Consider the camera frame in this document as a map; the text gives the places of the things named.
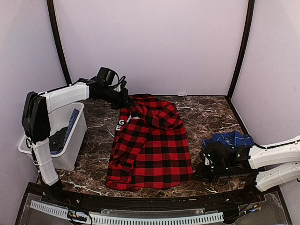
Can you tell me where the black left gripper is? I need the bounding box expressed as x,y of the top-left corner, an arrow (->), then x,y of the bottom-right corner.
97,86 -> 135,110

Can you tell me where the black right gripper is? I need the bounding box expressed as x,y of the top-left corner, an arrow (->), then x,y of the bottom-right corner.
191,160 -> 230,183

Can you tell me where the red black plaid shirt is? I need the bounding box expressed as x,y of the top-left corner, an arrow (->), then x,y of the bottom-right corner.
105,94 -> 193,191

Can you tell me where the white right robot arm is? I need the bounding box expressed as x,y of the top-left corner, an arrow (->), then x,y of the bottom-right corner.
194,132 -> 300,203

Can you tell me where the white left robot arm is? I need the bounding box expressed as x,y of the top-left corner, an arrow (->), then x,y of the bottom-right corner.
19,67 -> 132,186

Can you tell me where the folded blue plaid shirt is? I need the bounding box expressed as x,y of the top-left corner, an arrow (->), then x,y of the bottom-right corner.
202,131 -> 255,152

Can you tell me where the blue checked shirt in bin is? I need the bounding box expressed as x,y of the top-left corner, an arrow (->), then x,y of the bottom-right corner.
60,109 -> 79,153

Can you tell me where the black shirt in bin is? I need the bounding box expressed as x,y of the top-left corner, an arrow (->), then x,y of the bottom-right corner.
49,127 -> 68,154

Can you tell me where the white plastic laundry bin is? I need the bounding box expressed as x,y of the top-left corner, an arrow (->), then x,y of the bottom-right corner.
18,102 -> 87,171

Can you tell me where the left black frame post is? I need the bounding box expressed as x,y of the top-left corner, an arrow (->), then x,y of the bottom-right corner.
46,0 -> 73,86

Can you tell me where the black frame post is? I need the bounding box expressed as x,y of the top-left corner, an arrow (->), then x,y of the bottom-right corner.
46,0 -> 73,86
226,0 -> 255,102

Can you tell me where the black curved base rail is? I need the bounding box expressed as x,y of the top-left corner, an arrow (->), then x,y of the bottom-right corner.
25,180 -> 279,211

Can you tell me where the white slotted cable duct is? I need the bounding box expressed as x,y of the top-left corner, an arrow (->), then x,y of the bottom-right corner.
30,200 -> 224,225

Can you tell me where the right black frame post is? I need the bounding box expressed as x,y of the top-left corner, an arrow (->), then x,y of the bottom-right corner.
226,0 -> 255,102

